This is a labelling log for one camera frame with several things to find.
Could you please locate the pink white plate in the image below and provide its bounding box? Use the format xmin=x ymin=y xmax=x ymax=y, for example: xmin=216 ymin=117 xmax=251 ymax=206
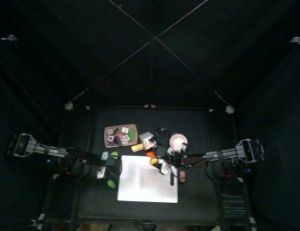
xmin=169 ymin=133 xmax=191 ymax=151

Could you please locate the white cutting board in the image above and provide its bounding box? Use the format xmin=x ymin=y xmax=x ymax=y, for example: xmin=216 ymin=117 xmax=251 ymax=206
xmin=117 ymin=154 xmax=180 ymax=204

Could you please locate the grey white toy box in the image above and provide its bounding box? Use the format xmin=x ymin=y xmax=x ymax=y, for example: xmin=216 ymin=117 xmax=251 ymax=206
xmin=138 ymin=131 xmax=157 ymax=145

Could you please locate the brown wooden tray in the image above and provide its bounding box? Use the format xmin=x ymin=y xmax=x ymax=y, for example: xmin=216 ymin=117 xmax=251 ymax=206
xmin=104 ymin=124 xmax=140 ymax=149

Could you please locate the black handled toy knife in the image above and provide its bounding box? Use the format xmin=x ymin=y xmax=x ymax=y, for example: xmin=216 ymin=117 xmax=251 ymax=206
xmin=169 ymin=168 xmax=177 ymax=187

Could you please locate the black ring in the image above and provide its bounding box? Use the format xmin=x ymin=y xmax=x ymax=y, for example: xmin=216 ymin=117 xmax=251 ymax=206
xmin=156 ymin=125 xmax=169 ymax=137

